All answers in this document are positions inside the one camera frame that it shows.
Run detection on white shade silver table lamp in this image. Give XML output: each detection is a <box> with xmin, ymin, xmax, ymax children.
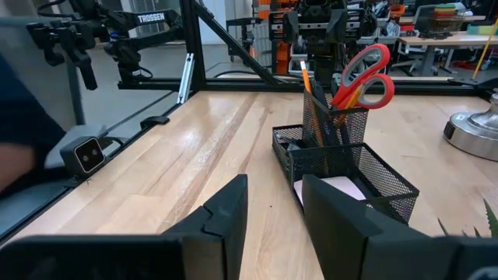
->
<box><xmin>443</xmin><ymin>91</ymin><xmax>498</xmax><ymax>163</ymax></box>

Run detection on black aluminium table frame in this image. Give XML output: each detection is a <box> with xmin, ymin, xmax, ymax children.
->
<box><xmin>0</xmin><ymin>0</ymin><xmax>498</xmax><ymax>242</ymax></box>

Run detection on black mesh desk organizer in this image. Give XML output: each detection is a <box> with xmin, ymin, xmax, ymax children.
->
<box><xmin>271</xmin><ymin>88</ymin><xmax>420</xmax><ymax>227</ymax></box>

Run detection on wooden top work table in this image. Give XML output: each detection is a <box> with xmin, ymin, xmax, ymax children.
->
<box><xmin>396</xmin><ymin>30</ymin><xmax>498</xmax><ymax>77</ymax></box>

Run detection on small black depth camera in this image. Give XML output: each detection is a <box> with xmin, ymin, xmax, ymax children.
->
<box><xmin>59</xmin><ymin>135</ymin><xmax>107</xmax><ymax>179</ymax></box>

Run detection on succulent plant in black pot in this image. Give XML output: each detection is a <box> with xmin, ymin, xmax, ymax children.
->
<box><xmin>437</xmin><ymin>198</ymin><xmax>498</xmax><ymax>239</ymax></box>

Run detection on person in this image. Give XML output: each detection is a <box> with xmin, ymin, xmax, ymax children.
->
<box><xmin>0</xmin><ymin>54</ymin><xmax>67</xmax><ymax>184</ymax></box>

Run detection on yellow pencil with pink eraser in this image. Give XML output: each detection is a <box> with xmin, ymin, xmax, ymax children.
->
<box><xmin>334</xmin><ymin>87</ymin><xmax>365</xmax><ymax>128</ymax></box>
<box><xmin>299</xmin><ymin>60</ymin><xmax>326</xmax><ymax>148</ymax></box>

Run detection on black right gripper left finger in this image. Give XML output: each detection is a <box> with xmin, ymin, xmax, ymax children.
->
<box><xmin>0</xmin><ymin>173</ymin><xmax>250</xmax><ymax>280</ymax></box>

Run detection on shelving with orange bins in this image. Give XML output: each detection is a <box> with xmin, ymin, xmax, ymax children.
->
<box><xmin>248</xmin><ymin>0</ymin><xmax>390</xmax><ymax>75</ymax></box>

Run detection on red handled scissors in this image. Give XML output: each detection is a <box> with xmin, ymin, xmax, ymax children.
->
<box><xmin>330</xmin><ymin>43</ymin><xmax>396</xmax><ymax>111</ymax></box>

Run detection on black marker pen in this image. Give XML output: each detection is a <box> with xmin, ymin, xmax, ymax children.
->
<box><xmin>310</xmin><ymin>77</ymin><xmax>339</xmax><ymax>147</ymax></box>

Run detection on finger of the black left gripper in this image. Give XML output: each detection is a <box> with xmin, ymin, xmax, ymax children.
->
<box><xmin>330</xmin><ymin>8</ymin><xmax>350</xmax><ymax>42</ymax></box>
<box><xmin>285</xmin><ymin>11</ymin><xmax>301</xmax><ymax>44</ymax></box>

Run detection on person's forearm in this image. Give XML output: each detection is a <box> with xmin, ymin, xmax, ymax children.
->
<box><xmin>0</xmin><ymin>142</ymin><xmax>37</xmax><ymax>192</ymax></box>

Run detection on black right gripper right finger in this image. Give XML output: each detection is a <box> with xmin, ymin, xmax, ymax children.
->
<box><xmin>301</xmin><ymin>173</ymin><xmax>498</xmax><ymax>280</ymax></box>

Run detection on silver angle bracket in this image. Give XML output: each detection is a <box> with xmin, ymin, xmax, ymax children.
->
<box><xmin>177</xmin><ymin>53</ymin><xmax>195</xmax><ymax>105</ymax></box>

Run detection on black rail clamp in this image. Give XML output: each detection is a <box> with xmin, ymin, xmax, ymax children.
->
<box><xmin>139</xmin><ymin>115</ymin><xmax>170</xmax><ymax>129</ymax></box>

